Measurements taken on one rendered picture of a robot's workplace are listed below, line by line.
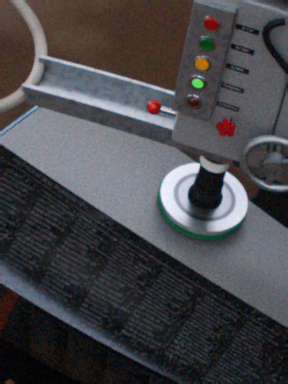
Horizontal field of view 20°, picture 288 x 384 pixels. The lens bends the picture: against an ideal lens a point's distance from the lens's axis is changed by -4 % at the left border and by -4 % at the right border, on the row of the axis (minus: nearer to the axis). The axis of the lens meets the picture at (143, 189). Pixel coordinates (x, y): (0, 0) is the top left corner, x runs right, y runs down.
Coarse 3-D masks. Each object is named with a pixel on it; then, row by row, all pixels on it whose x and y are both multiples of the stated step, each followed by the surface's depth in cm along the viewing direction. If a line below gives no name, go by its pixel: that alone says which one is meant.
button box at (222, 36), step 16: (192, 16) 145; (224, 16) 143; (192, 32) 147; (208, 32) 146; (224, 32) 145; (192, 48) 150; (224, 48) 148; (192, 64) 153; (208, 80) 155; (176, 96) 160; (208, 96) 158; (192, 112) 162; (208, 112) 161
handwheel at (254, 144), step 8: (264, 136) 157; (272, 136) 157; (280, 136) 156; (248, 144) 159; (256, 144) 158; (280, 144) 156; (240, 152) 162; (248, 152) 160; (256, 152) 160; (264, 152) 160; (272, 152) 162; (280, 152) 163; (240, 160) 163; (272, 160) 160; (280, 160) 160; (248, 168) 164; (264, 168) 162; (272, 168) 161; (280, 168) 160; (248, 176) 165; (256, 176) 166; (272, 176) 164; (256, 184) 166; (264, 184) 166; (272, 184) 165; (280, 184) 165; (280, 192) 166
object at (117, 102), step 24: (48, 72) 188; (72, 72) 186; (96, 72) 184; (48, 96) 178; (72, 96) 184; (96, 96) 185; (120, 96) 186; (144, 96) 186; (168, 96) 184; (96, 120) 180; (120, 120) 178; (144, 120) 176; (168, 120) 184; (168, 144) 179
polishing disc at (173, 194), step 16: (176, 176) 199; (192, 176) 200; (224, 176) 202; (160, 192) 196; (176, 192) 196; (224, 192) 198; (240, 192) 199; (176, 208) 193; (192, 208) 194; (224, 208) 195; (240, 208) 196; (176, 224) 191; (192, 224) 190; (208, 224) 191; (224, 224) 192
